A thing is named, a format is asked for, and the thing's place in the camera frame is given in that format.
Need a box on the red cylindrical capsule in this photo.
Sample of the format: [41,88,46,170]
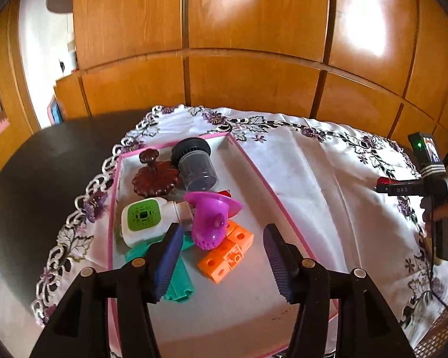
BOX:
[376,177,399,188]

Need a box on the green plastic T-shaped piece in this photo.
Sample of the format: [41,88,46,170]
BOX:
[125,236,195,303]

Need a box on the white green plug-in device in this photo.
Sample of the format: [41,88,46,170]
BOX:
[121,197,193,248]

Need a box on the orange linked cubes toy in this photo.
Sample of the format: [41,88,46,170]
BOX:
[198,220,254,284]

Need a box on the dark red flower-shaped dish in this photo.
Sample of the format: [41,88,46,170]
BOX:
[132,149,179,198]

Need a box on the magenta plastic funnel cup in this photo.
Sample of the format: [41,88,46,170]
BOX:
[184,192,243,251]

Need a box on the red plastic block toy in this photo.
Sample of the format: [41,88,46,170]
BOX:
[217,190,232,197]

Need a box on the black-lidded clear jar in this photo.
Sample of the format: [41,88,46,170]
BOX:
[170,138,218,192]

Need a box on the white embroidered floral tablecloth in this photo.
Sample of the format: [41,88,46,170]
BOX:
[31,105,448,352]

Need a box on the pink-rimmed white tray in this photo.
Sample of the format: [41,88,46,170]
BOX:
[149,133,312,357]

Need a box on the black padded massage table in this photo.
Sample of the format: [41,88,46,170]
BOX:
[0,109,150,358]

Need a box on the wooden shelf cupboard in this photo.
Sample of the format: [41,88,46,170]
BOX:
[0,0,41,171]

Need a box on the wooden wall cabinet panelling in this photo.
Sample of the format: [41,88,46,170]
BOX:
[55,0,448,153]

